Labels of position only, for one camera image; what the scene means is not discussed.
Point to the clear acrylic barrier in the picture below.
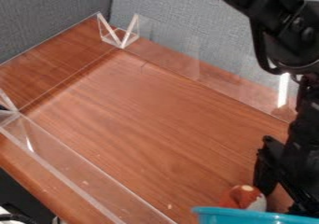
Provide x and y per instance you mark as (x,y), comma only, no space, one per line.
(228,71)
(77,189)

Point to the clear acrylic back barrier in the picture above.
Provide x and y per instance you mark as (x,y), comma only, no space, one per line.
(228,71)

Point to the red and white toy mushroom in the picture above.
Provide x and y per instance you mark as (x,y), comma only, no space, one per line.
(244,197)

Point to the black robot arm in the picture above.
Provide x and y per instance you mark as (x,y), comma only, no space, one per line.
(285,27)

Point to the blue plastic bowl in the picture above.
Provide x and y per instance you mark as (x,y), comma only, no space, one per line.
(218,215)

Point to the black and white corner object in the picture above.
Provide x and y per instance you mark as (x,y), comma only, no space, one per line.
(21,202)

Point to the clear acrylic front barrier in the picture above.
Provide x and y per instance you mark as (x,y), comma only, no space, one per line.
(77,189)

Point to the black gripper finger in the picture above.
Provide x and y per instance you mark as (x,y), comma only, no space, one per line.
(265,177)

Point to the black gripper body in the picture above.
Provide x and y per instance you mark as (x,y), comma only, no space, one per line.
(297,165)

